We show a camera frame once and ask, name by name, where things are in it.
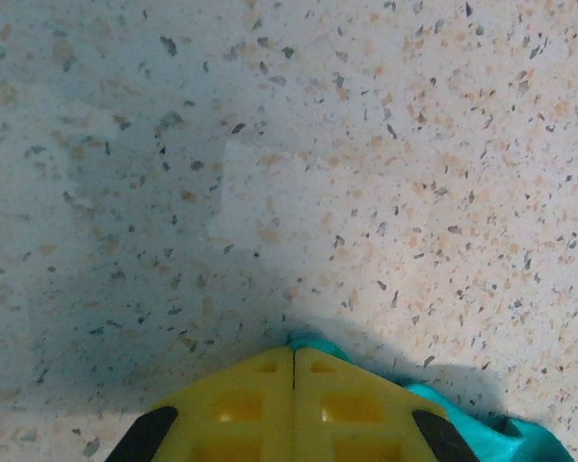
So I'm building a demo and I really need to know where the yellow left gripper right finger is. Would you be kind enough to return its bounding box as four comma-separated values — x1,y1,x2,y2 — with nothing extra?
293,346,483,462

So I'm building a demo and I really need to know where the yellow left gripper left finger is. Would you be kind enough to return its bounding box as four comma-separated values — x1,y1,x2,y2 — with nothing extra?
110,346,296,462

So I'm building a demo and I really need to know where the teal printed t-shirt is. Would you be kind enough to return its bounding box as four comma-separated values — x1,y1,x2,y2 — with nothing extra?
286,331,575,462

